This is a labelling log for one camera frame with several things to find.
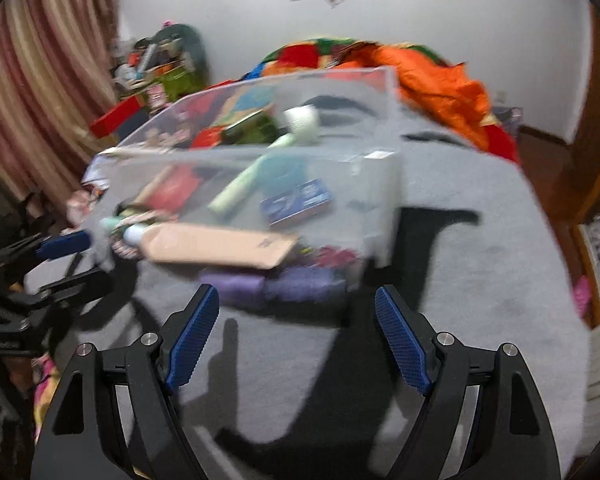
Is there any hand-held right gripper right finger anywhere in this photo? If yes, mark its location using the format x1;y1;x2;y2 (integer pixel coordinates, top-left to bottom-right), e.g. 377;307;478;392
374;284;562;480

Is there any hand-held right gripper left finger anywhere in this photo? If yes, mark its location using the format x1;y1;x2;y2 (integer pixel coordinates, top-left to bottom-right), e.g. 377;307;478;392
30;284;221;480

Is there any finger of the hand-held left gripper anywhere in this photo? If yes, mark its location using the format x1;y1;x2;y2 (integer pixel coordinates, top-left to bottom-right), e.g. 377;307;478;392
0;230;92;273
11;267;116;316

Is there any brown tube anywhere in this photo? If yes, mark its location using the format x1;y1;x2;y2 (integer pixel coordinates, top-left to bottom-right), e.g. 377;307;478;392
122;222;301;271

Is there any purple bottle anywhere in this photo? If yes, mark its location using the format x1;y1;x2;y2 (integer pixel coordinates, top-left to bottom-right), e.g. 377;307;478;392
200;265;348;306

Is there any clear plastic storage bin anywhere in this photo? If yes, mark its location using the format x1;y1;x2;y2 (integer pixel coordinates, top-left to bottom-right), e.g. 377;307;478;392
82;65;405;306

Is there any light green tube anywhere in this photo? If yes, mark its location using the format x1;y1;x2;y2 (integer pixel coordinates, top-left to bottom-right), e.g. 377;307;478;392
207;152;276;218

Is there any small blue box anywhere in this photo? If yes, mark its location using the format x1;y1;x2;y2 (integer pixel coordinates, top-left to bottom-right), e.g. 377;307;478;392
260;178;336;226

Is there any green glass bottle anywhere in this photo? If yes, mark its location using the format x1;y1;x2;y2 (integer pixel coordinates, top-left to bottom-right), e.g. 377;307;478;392
222;112;281;146

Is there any white tape roll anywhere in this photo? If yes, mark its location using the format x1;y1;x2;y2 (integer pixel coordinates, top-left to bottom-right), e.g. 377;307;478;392
284;104;322;143

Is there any pink plastic bag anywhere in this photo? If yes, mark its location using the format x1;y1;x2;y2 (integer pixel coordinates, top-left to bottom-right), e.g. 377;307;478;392
67;192;96;226

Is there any yellow and pink fleece blanket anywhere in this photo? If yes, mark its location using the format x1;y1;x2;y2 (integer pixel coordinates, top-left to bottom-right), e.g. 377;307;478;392
32;355;61;411

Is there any black chair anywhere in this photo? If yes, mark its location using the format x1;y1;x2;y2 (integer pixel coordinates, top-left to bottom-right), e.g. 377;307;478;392
0;160;46;251

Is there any long red box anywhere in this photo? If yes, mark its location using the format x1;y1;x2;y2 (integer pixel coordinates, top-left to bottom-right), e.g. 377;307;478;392
90;96;143;138

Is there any striped curtain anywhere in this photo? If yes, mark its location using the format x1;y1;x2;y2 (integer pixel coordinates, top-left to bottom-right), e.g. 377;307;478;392
0;0;121;201

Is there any pink slipper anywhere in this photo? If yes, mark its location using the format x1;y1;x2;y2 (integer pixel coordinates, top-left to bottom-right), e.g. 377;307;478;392
572;276;593;318

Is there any green gift box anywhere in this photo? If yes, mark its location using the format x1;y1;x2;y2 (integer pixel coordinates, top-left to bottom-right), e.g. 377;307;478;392
157;65;201;96

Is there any grey-green plush toy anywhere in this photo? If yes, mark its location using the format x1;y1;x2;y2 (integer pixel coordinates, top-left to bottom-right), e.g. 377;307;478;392
150;22;206;86

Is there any orange jacket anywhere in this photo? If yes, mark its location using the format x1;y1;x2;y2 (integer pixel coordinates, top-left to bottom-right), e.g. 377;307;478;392
340;42;496;153

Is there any colourful patchwork quilt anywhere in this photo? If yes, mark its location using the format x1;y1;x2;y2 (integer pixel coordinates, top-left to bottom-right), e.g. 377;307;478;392
240;35;521;161

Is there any wooden door frame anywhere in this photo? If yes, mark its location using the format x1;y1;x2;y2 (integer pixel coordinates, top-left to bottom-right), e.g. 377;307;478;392
555;5;600;226

